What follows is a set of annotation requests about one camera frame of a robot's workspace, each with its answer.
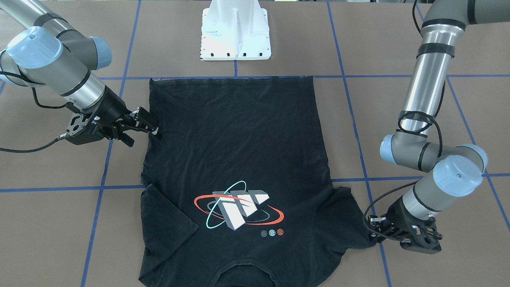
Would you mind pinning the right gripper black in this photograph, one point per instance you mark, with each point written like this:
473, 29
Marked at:
111, 107

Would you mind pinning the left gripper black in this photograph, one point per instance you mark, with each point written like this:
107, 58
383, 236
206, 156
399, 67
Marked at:
398, 213

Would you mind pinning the black graphic t-shirt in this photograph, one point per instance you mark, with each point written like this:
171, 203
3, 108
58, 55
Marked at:
238, 190

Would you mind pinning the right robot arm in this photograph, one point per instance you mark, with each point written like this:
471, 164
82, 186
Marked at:
51, 52

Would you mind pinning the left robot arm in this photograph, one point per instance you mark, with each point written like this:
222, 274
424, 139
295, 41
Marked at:
451, 172

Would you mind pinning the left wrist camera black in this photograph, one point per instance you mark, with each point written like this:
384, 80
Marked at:
422, 238

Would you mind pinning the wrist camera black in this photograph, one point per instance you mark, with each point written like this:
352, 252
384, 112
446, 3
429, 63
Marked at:
422, 238
83, 130

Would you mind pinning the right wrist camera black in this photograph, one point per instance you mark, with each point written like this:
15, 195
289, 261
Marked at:
83, 130

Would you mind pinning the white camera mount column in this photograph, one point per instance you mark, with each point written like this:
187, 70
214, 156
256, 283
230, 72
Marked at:
235, 30

